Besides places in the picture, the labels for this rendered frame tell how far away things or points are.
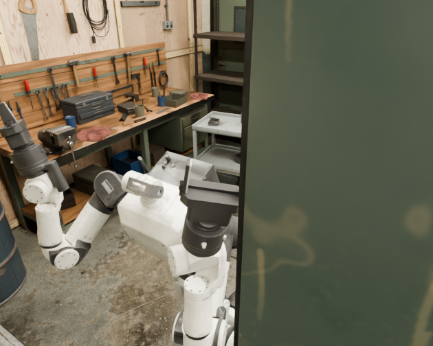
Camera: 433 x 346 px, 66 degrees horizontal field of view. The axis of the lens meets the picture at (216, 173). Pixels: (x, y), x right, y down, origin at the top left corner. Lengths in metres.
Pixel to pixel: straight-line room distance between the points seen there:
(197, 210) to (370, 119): 0.43
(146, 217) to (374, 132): 0.86
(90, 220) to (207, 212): 0.66
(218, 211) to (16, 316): 2.30
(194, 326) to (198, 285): 0.10
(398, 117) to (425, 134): 0.02
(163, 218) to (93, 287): 1.81
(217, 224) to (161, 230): 0.38
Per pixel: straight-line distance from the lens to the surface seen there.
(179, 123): 3.64
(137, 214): 1.06
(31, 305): 2.81
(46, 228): 1.19
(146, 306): 2.54
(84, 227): 1.22
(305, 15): 0.25
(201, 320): 0.84
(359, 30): 0.24
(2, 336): 1.58
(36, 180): 1.11
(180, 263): 0.72
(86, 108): 3.29
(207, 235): 0.65
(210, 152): 3.37
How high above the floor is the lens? 1.90
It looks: 28 degrees down
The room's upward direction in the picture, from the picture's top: straight up
